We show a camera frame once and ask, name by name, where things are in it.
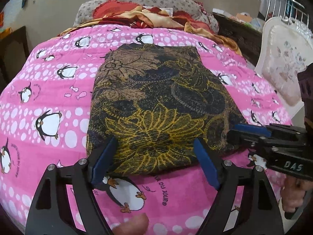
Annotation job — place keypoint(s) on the pink penguin blanket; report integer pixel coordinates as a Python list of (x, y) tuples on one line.
[(45, 113)]

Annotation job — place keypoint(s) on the person right hand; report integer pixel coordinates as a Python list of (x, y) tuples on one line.
[(292, 194)]

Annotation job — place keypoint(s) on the grey floral headboard cushion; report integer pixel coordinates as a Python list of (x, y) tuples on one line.
[(195, 10)]

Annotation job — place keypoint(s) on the dark carved wooden cabinet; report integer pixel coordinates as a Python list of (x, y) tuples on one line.
[(249, 40)]

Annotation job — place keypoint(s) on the brown floral batik garment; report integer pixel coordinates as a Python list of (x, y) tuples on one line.
[(155, 101)]

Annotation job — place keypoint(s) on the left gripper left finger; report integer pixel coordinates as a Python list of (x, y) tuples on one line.
[(64, 202)]

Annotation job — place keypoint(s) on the silver metal railing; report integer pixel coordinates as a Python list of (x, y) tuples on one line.
[(286, 9)]

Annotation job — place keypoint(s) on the person left hand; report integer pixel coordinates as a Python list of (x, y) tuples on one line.
[(137, 225)]

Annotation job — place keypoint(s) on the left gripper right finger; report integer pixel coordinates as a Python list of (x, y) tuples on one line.
[(245, 202)]

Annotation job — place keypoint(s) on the dark wooden side table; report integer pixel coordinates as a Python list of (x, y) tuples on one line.
[(14, 53)]

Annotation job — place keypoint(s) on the red gold satin sheet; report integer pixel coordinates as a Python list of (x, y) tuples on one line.
[(138, 17)]

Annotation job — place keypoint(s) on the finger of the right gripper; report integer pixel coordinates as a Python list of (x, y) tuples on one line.
[(246, 134)]

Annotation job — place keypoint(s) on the white ornate upholstered chair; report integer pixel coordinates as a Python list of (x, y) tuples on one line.
[(286, 50)]

